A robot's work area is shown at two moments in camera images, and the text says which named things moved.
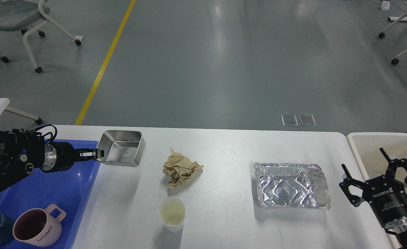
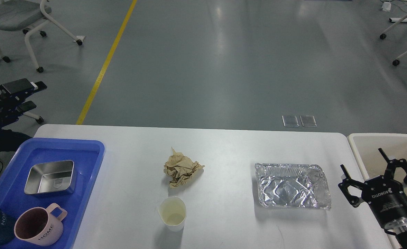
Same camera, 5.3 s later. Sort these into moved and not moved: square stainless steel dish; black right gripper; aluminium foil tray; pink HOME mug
Moved: square stainless steel dish
Not moved: pink HOME mug; black right gripper; aluminium foil tray
